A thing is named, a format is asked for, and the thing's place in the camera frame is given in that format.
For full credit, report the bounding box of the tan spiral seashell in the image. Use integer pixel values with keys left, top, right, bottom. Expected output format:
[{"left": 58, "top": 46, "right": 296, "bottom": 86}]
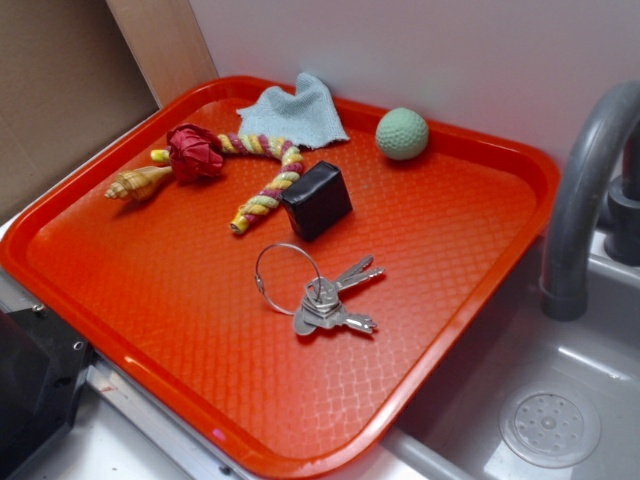
[{"left": 104, "top": 166, "right": 172, "bottom": 202}]

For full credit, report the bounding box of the grey sink basin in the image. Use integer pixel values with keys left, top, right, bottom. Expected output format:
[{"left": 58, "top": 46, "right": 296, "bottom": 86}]
[{"left": 379, "top": 219, "right": 640, "bottom": 480}]

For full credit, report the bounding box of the silver lower key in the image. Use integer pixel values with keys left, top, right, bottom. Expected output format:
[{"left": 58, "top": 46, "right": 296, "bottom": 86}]
[{"left": 293, "top": 297, "right": 377, "bottom": 336}]

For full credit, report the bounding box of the red paper flower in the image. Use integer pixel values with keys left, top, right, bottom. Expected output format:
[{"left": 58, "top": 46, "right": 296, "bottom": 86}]
[{"left": 166, "top": 124, "right": 223, "bottom": 183}]

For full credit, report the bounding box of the grey curved faucet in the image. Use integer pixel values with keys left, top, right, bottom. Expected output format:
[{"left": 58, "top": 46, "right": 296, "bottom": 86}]
[{"left": 540, "top": 80, "right": 639, "bottom": 321}]

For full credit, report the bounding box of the green dimpled ball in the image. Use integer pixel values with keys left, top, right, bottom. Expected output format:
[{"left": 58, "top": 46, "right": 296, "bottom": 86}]
[{"left": 375, "top": 107, "right": 429, "bottom": 161}]

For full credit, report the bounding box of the light wooden board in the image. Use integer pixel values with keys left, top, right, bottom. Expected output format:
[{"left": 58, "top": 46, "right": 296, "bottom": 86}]
[{"left": 107, "top": 0, "right": 218, "bottom": 108}]

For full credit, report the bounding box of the yellow pink rope toy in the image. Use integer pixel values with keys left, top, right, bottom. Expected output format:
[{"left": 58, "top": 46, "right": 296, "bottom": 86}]
[{"left": 150, "top": 133, "right": 304, "bottom": 235}]

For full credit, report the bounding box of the silver wire key ring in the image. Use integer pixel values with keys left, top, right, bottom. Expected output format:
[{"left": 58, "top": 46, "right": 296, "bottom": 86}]
[{"left": 254, "top": 242, "right": 324, "bottom": 317}]

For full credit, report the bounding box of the black faucet handle base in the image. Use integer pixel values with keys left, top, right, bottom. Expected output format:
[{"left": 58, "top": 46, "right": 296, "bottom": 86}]
[{"left": 602, "top": 124, "right": 640, "bottom": 267}]

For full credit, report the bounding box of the light blue cloth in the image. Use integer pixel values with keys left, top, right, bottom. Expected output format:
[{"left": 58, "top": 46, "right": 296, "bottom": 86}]
[{"left": 237, "top": 73, "right": 349, "bottom": 149}]

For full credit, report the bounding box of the brown cardboard panel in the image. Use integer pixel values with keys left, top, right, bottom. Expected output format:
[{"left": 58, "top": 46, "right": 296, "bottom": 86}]
[{"left": 1, "top": 1, "right": 157, "bottom": 221}]

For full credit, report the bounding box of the black rectangular block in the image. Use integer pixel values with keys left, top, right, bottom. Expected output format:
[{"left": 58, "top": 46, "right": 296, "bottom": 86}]
[{"left": 280, "top": 161, "right": 353, "bottom": 241}]

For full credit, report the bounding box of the round sink drain cover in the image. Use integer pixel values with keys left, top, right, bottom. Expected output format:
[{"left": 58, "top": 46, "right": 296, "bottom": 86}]
[{"left": 499, "top": 382, "right": 601, "bottom": 469}]

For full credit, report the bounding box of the orange plastic tray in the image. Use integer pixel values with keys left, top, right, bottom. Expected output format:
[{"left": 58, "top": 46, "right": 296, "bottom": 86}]
[{"left": 1, "top": 77, "right": 560, "bottom": 479}]

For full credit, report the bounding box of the silver key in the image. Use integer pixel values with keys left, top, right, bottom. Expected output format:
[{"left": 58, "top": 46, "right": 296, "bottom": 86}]
[
  {"left": 293, "top": 297, "right": 377, "bottom": 336},
  {"left": 307, "top": 255, "right": 374, "bottom": 301},
  {"left": 317, "top": 267, "right": 385, "bottom": 304}
]

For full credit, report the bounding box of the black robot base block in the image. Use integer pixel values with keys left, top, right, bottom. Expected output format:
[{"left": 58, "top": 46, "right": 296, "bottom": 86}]
[{"left": 1, "top": 309, "right": 92, "bottom": 479}]

